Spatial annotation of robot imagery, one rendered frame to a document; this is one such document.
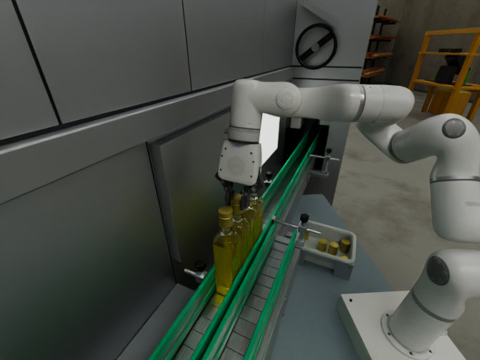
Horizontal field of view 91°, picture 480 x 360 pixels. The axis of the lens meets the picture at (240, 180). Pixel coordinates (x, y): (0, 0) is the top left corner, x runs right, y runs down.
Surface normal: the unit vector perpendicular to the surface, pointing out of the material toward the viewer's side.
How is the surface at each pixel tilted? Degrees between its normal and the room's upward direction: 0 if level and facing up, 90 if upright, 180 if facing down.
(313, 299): 0
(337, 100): 82
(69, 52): 90
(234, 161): 75
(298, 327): 0
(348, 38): 90
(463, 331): 0
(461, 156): 87
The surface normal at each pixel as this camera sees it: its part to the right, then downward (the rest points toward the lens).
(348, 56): -0.42, 0.44
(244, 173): -0.39, 0.21
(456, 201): -0.64, -0.14
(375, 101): 0.03, 0.22
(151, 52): 0.91, 0.20
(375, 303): 0.06, -0.84
